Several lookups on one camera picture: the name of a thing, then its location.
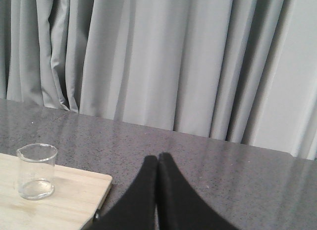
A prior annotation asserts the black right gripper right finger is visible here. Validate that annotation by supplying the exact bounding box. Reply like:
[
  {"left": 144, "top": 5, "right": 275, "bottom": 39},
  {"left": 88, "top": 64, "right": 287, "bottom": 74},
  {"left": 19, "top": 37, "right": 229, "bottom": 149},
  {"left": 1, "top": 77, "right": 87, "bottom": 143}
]
[{"left": 157, "top": 153, "right": 237, "bottom": 230}]

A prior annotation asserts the glass beaker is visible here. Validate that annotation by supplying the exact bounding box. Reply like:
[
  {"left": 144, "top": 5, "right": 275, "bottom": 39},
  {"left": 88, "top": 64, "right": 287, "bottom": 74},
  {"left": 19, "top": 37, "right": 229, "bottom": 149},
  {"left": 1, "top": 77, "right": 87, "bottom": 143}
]
[{"left": 16, "top": 143, "right": 58, "bottom": 200}]

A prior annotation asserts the wooden cutting board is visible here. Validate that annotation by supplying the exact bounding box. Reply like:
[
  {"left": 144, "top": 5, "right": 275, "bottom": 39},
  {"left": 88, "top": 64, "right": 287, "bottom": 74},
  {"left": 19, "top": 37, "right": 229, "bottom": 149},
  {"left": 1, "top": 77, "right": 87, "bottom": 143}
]
[{"left": 0, "top": 154, "right": 112, "bottom": 230}]

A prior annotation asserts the grey curtain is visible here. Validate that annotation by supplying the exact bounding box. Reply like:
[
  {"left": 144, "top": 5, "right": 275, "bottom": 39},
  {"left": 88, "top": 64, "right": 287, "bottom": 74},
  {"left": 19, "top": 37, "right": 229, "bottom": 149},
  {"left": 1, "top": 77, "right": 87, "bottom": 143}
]
[{"left": 0, "top": 0, "right": 317, "bottom": 160}]

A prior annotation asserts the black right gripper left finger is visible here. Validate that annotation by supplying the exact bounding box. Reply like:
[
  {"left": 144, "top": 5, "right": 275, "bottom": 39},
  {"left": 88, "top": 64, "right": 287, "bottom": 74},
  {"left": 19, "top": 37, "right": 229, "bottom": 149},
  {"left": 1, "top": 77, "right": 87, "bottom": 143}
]
[{"left": 89, "top": 155, "right": 158, "bottom": 230}]

